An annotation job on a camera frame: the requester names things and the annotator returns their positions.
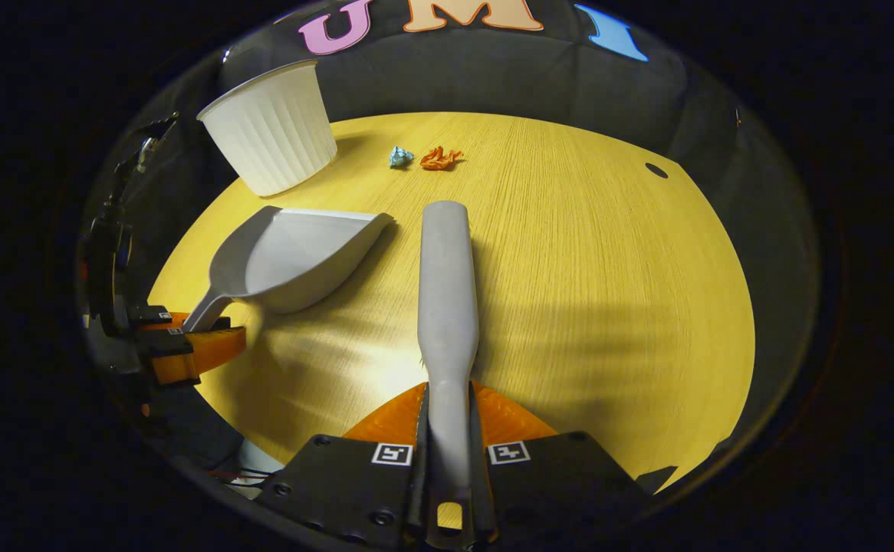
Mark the orange paper scrap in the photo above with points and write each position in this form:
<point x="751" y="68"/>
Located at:
<point x="439" y="159"/>

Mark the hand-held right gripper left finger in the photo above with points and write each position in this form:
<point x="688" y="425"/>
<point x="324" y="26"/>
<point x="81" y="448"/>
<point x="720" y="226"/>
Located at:
<point x="340" y="491"/>

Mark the blue paper scrap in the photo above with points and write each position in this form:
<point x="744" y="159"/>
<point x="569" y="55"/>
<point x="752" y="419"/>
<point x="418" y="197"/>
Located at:
<point x="400" y="157"/>

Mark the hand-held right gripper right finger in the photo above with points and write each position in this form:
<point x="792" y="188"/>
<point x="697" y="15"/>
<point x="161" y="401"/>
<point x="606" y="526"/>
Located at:
<point x="562" y="483"/>

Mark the grey plastic dustpan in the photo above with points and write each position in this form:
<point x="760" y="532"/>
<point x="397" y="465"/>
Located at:
<point x="301" y="253"/>

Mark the white ribbed garbage bin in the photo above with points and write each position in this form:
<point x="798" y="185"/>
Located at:
<point x="278" y="130"/>

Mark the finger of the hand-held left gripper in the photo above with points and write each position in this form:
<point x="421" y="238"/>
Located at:
<point x="202" y="353"/>
<point x="157" y="315"/>

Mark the small grey broom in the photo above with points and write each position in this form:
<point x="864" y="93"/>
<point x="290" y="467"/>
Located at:
<point x="447" y="291"/>

